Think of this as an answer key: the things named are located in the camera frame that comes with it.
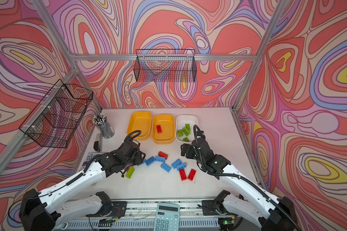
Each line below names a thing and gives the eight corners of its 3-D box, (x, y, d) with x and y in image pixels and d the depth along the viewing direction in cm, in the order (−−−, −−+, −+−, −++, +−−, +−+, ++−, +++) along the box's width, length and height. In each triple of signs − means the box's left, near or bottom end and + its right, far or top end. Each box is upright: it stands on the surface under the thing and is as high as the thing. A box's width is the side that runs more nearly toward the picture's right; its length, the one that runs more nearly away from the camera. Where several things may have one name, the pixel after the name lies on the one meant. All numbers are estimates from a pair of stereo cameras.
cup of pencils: (101, 138, 103) (90, 123, 89) (105, 129, 108) (95, 113, 94) (112, 138, 103) (103, 123, 89) (115, 129, 108) (107, 113, 94)
